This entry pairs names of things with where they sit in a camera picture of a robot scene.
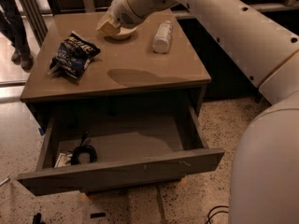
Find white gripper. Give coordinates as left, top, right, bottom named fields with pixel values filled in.
left=96, top=0, right=144, bottom=36

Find blue chip bag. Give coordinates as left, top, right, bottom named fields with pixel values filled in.
left=49, top=32, right=101, bottom=79

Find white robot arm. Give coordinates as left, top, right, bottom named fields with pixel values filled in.
left=97, top=0, right=299, bottom=224

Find grey-brown drawer cabinet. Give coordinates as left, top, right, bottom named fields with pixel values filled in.
left=20, top=7, right=212, bottom=133

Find open grey top drawer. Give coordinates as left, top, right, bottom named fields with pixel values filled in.
left=17, top=105, right=224, bottom=196

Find white packet in drawer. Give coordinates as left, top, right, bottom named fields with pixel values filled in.
left=54, top=153, right=73, bottom=168

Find white bowl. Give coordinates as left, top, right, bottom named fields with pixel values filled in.
left=110, top=28, right=135, bottom=40

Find person's legs and shoes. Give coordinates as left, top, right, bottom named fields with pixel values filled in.
left=0, top=0, right=34, bottom=71

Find black tape on floor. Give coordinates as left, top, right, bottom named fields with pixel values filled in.
left=90, top=213, right=106, bottom=218

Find small black floor object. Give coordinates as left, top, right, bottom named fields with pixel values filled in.
left=32, top=213, right=41, bottom=224

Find coiled black cable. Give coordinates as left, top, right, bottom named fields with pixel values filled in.
left=70, top=131, right=98, bottom=166

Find black floor cable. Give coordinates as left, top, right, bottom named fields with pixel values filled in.
left=205, top=204, right=230, bottom=224

